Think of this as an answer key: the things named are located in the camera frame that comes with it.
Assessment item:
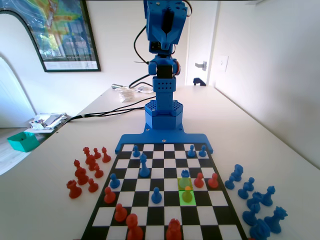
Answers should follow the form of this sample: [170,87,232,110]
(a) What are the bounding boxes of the white light switch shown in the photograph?
[219,55,230,73]

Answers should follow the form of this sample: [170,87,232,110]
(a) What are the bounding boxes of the silver door handle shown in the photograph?
[194,60,208,71]

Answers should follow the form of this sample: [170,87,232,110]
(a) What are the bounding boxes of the white door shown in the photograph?
[186,0,218,87]

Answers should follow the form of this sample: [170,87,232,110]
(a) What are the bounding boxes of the blue base plate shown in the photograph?
[114,122,215,155]

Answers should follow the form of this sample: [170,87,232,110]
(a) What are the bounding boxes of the blue chess rook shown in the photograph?
[179,169,192,191]
[246,191,263,208]

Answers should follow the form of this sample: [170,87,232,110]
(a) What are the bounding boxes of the red king front piece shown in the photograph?
[165,218,183,240]

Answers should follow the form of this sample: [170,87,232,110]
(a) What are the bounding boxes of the red chess knight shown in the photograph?
[85,154,99,172]
[74,167,89,186]

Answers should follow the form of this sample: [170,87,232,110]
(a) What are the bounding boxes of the red chess queen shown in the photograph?
[82,146,92,165]

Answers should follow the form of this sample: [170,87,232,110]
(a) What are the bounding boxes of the green plastic box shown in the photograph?
[6,131,40,153]

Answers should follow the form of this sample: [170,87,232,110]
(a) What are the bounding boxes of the black white chessboard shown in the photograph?
[79,142,248,240]

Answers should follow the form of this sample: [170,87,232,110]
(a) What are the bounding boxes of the pile of papers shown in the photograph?
[24,112,68,135]

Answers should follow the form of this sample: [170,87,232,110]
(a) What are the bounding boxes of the blue chess queen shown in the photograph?
[264,206,289,235]

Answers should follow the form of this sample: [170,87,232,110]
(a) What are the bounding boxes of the tall blue chess king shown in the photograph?
[138,153,151,178]

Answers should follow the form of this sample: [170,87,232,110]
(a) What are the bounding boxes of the black table cable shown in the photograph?
[82,95,158,117]
[56,106,147,132]

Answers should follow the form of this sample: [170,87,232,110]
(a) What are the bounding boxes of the white stacked discs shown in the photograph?
[119,86,136,103]

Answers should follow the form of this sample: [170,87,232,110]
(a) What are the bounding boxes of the framed map poster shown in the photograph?
[0,0,102,73]

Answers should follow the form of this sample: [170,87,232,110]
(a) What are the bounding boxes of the white arched furniture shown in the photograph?
[0,52,36,129]

